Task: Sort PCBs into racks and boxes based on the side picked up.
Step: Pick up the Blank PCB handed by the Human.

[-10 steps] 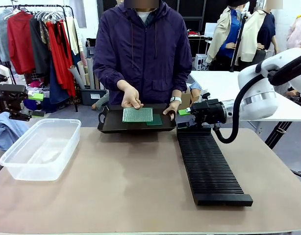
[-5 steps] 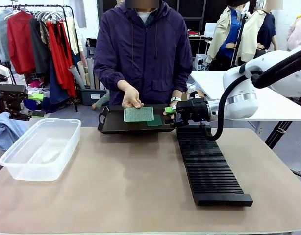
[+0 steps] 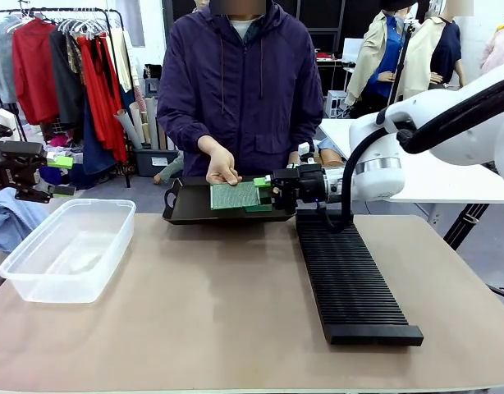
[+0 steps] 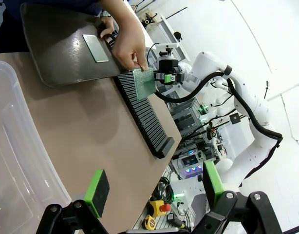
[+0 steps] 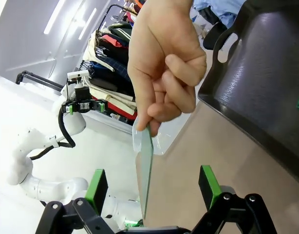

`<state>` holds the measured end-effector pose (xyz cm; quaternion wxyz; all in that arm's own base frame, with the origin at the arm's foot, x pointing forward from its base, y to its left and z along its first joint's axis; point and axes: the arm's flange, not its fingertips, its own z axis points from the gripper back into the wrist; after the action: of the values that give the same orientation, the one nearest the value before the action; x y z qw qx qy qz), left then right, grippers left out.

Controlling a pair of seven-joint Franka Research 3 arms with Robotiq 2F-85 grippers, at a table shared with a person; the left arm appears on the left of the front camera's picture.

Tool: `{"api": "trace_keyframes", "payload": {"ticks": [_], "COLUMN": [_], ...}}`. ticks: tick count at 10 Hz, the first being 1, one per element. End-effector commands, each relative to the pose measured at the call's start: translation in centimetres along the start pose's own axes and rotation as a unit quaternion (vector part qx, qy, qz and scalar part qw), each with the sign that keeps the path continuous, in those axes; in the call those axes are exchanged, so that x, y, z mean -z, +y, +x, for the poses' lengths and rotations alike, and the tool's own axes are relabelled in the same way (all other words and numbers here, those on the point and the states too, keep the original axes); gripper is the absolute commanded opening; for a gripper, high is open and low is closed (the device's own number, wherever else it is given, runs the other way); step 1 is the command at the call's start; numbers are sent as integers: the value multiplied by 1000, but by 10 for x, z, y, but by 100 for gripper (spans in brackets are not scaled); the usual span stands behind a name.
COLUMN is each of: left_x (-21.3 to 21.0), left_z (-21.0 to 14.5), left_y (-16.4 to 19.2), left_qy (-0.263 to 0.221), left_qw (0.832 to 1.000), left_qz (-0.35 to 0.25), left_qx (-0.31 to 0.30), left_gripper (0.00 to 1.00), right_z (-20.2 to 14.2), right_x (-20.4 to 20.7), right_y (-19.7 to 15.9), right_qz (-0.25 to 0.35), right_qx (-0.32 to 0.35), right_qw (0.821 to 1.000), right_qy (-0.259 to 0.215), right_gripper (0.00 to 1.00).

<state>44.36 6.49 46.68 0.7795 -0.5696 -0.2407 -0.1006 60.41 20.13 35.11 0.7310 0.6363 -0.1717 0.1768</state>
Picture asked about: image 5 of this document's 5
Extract black metal clothes rack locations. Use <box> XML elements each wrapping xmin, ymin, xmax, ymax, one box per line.
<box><xmin>97</xmin><ymin>4</ymin><xmax>140</xmax><ymax>34</ymax></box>

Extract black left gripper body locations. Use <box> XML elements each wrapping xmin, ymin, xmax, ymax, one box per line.
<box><xmin>75</xmin><ymin>87</ymin><xmax>92</xmax><ymax>112</ymax></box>

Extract light blue fabric pile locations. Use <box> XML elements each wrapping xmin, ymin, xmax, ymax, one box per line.
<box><xmin>192</xmin><ymin>0</ymin><xmax>240</xmax><ymax>29</ymax></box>

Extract cream hanging garment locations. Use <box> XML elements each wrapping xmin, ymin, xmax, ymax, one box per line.
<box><xmin>88</xmin><ymin>84</ymin><xmax>137</xmax><ymax>109</ymax></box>

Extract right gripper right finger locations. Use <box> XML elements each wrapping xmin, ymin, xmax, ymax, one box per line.
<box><xmin>190</xmin><ymin>165</ymin><xmax>278</xmax><ymax>234</ymax></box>

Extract green striped garment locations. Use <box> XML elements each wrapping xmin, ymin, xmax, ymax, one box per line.
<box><xmin>107</xmin><ymin>22</ymin><xmax>133</xmax><ymax>37</ymax></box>

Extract beige hanging garment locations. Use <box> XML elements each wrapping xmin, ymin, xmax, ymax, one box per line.
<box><xmin>82</xmin><ymin>30</ymin><xmax>99</xmax><ymax>63</ymax></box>

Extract long ceiling light strip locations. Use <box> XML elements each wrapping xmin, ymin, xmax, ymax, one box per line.
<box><xmin>78</xmin><ymin>7</ymin><xmax>98</xmax><ymax>40</ymax></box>
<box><xmin>43</xmin><ymin>0</ymin><xmax>67</xmax><ymax>35</ymax></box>

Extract black metal tube frame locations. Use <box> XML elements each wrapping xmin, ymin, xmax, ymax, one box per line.
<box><xmin>15</xmin><ymin>70</ymin><xmax>65</xmax><ymax>92</ymax></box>

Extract navy plaid garment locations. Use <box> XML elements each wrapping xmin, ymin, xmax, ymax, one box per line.
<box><xmin>90</xmin><ymin>60</ymin><xmax>132</xmax><ymax>82</ymax></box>

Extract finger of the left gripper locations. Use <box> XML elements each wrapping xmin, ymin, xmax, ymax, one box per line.
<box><xmin>61</xmin><ymin>100</ymin><xmax>77</xmax><ymax>116</ymax></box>
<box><xmin>91</xmin><ymin>98</ymin><xmax>108</xmax><ymax>113</ymax></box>

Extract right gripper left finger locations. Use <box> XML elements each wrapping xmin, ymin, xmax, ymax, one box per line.
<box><xmin>35</xmin><ymin>168</ymin><xmax>121</xmax><ymax>234</ymax></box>

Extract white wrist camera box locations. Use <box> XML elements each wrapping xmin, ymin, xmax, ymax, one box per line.
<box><xmin>67</xmin><ymin>71</ymin><xmax>88</xmax><ymax>80</ymax></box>

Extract clear plastic container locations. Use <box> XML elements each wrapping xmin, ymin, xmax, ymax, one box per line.
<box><xmin>131</xmin><ymin>112</ymin><xmax>191</xmax><ymax>156</ymax></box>

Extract black hanging garment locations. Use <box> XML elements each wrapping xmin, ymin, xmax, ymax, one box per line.
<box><xmin>97</xmin><ymin>40</ymin><xmax>130</xmax><ymax>65</ymax></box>

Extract black plastic tray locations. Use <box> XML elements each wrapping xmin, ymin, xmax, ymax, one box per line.
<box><xmin>197</xmin><ymin>0</ymin><xmax>299</xmax><ymax>195</ymax></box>

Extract red hanging jacket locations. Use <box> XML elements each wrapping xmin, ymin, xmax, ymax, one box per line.
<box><xmin>100</xmin><ymin>34</ymin><xmax>129</xmax><ymax>48</ymax></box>

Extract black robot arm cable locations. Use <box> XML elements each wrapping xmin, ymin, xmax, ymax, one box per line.
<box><xmin>30</xmin><ymin>107</ymin><xmax>76</xmax><ymax>160</ymax></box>

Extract person's left hand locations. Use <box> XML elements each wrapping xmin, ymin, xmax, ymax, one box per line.
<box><xmin>127</xmin><ymin>0</ymin><xmax>208</xmax><ymax>137</ymax></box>

